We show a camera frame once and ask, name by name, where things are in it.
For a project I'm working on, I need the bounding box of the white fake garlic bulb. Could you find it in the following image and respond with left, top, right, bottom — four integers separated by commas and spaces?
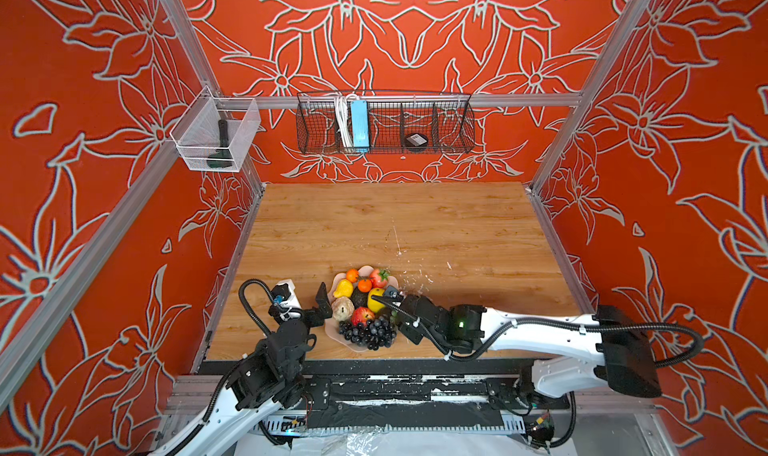
331, 297, 356, 323

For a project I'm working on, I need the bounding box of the pink scalloped fruit bowl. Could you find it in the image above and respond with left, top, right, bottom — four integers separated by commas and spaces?
325, 266, 400, 353

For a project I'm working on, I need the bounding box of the yellow fake pear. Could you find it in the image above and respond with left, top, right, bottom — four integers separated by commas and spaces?
333, 279, 355, 299

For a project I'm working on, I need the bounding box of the dark fake avocado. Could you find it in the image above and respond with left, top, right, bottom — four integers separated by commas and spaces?
350, 288, 368, 309

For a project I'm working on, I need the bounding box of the red fake apple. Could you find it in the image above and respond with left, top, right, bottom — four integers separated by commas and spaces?
350, 307, 376, 327

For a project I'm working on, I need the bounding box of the small fake orange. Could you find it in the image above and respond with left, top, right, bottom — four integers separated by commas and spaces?
346, 269, 359, 283
357, 279, 373, 294

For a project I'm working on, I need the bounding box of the yellow fake lemon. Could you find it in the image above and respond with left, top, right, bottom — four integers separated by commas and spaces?
367, 288, 385, 314

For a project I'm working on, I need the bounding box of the dark fake grape bunch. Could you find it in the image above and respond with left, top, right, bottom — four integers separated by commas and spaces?
339, 318, 397, 351

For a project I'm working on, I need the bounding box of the red fake strawberry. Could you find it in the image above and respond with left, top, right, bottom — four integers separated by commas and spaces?
369, 268, 390, 289

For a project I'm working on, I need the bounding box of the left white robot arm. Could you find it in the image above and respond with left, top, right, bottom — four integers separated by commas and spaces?
152, 279, 332, 455

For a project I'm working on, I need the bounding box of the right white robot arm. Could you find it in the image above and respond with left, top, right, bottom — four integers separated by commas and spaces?
394, 295, 705, 399

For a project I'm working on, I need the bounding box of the black brush in bin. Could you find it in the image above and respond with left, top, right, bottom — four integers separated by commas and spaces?
206, 119, 234, 169

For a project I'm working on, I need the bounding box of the light blue box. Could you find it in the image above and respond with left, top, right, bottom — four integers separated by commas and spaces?
349, 99, 370, 154

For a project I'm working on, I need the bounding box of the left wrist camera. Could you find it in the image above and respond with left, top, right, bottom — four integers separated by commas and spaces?
268, 279, 303, 323

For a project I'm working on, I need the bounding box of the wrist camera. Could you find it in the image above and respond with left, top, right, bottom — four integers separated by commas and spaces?
268, 279, 303, 323
384, 286, 404, 302

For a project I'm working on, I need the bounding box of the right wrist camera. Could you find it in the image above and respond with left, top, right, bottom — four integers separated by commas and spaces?
384, 286, 404, 302

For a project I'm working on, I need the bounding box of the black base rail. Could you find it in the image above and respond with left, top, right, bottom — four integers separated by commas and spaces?
251, 359, 577, 439

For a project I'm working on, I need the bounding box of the black wire wall basket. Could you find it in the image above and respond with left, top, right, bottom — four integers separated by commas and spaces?
296, 90, 476, 156

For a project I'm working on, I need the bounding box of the clear plastic wall bin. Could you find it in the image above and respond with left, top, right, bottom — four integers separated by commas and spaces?
170, 87, 262, 173

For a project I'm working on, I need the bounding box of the white cable bundle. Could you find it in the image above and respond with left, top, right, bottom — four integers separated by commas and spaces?
333, 94, 354, 151

